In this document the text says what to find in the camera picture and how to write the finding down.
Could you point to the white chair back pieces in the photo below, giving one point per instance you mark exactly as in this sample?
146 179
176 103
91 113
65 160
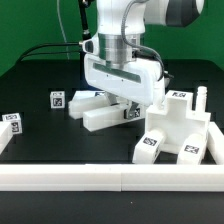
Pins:
98 112

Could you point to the small white tagged cube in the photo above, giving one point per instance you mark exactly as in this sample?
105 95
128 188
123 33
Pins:
15 120
57 99

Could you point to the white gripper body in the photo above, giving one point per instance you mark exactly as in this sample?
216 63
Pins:
139 81

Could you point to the white U-shaped fence wall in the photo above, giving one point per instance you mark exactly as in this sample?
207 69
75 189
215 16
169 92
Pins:
63 156

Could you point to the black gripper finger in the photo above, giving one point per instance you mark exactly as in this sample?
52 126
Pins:
132 111
112 99

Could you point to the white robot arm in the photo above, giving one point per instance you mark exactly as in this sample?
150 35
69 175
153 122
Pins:
117 62

